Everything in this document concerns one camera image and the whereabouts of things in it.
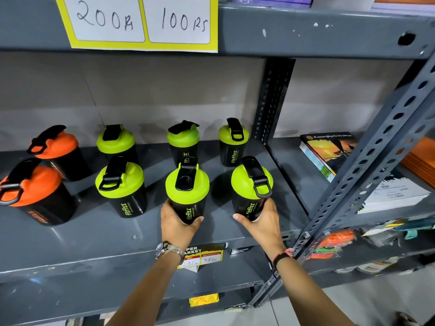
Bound group of green-lid shakers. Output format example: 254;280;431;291
95;117;250;219

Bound black wristband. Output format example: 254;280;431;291
271;248;295;269

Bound white printed booklet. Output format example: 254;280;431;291
356;176;432;214

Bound orange and white book stack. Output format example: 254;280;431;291
370;0;435;14

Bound purple book stack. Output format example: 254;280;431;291
227;0;313;9

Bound grey metal shelf rack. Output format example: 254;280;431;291
0;0;435;326

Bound orange-lid black shaker bottle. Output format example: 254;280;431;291
27;124;92;182
0;157;78;226

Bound person's right forearm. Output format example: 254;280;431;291
275;256;357;326

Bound person's left forearm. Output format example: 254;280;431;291
106;249;186;326

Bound stack of sunset-cover books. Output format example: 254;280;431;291
299;132;359;183

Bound yellow-edged white paper sign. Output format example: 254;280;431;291
54;0;219;53

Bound silver wristwatch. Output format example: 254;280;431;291
155;241;186;265

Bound orange and green packet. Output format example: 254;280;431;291
307;230;357;261

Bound white packets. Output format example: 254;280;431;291
334;256;400;275

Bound teal and white packet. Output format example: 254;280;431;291
362;217;435;247

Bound red and yellow shelf label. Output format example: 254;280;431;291
177;243;227;270

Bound green-lid black shaker bottle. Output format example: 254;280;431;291
231;156;274;222
165;156;210;225

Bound person's left hand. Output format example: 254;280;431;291
160;199;205;250

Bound person's right hand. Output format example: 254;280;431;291
233;198;287;261

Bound stack of orange books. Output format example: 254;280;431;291
400;137;435;189

